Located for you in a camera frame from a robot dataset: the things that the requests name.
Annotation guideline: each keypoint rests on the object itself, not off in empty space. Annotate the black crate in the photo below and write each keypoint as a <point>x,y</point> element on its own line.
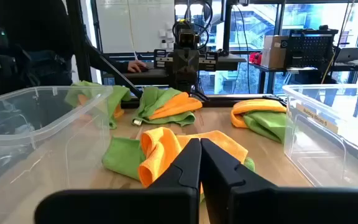
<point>309,48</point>

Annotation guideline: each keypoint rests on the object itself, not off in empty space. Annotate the black vertical pole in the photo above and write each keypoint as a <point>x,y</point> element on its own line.
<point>227,28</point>

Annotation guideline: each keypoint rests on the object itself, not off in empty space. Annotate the black frame post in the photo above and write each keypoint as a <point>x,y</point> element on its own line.
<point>79,40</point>

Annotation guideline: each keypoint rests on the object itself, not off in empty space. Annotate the orange microfiber towel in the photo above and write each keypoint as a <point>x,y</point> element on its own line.
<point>118,110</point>
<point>250,105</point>
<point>163,149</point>
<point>172,105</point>

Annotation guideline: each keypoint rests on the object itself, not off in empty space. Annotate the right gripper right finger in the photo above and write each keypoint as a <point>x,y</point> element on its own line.
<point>259,205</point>

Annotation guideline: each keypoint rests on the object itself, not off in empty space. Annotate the person's hand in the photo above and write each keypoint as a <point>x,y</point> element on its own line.
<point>137,66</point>

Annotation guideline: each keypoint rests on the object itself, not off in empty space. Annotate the black diagonal strut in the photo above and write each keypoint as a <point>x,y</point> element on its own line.
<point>121,76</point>

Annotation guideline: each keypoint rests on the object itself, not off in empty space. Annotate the person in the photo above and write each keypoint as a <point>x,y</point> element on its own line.
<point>26,31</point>

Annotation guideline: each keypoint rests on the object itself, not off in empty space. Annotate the silver laptop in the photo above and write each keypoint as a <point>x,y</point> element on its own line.
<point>350,54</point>

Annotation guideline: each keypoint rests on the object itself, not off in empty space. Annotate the clear plastic bin, paper label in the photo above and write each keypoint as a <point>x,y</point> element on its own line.
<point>322,155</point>

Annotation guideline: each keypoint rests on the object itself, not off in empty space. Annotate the cardboard box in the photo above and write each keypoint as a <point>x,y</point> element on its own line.
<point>272,53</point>

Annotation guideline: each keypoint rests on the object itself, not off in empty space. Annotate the black table frame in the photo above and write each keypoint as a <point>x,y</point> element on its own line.
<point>216,101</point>

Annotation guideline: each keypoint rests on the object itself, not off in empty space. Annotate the red object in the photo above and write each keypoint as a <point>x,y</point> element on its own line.
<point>255,58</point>

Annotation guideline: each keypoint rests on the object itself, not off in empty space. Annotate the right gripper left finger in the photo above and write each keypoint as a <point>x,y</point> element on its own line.
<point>166,202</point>

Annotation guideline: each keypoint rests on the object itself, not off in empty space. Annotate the gray desk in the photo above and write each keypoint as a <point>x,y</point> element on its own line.
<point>154,76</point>

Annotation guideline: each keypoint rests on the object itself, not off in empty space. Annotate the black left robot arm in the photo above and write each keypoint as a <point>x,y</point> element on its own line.
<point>185,82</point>

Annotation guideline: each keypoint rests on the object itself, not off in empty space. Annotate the whiteboard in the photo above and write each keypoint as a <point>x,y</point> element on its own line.
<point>129,25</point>

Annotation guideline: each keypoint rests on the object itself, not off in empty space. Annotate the black computer mouse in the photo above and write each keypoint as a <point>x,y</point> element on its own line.
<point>145,69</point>

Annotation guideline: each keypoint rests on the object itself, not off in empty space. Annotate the black side table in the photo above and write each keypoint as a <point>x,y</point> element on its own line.
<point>306,69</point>

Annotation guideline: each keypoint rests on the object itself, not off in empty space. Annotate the green microfiber towel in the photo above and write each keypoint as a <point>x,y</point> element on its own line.
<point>154,99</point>
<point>123,157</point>
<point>117,96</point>
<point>269,124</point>

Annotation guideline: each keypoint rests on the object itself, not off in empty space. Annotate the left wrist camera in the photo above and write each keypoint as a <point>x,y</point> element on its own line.
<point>186,39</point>

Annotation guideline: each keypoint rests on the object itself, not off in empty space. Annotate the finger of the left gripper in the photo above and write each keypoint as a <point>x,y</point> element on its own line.
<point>181,63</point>
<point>193,63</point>

